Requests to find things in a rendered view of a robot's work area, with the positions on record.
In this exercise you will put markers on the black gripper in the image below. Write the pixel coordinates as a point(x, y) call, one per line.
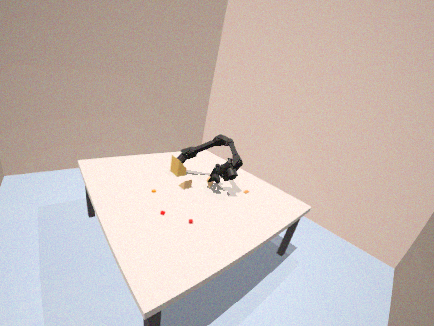
point(216, 172)

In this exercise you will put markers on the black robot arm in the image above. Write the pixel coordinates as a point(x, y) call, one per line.
point(230, 167)

